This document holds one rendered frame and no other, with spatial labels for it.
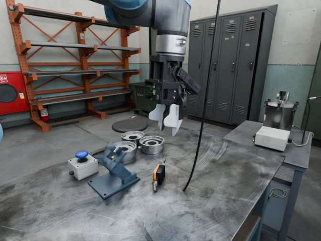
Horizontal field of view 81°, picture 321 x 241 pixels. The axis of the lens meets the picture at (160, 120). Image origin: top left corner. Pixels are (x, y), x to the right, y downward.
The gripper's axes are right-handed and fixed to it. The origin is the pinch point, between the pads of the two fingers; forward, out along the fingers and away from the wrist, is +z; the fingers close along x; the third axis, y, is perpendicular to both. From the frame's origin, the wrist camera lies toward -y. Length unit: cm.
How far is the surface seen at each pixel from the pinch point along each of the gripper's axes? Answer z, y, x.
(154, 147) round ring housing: 14.7, -7.8, -15.0
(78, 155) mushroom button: 12.2, 19.5, -20.6
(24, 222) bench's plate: 19.7, 36.0, -9.4
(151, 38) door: -70, -287, -373
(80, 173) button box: 17.2, 20.3, -17.5
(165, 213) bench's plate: 17.2, 9.4, 10.8
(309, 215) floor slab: 89, -136, 31
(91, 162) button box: 14.9, 16.2, -18.0
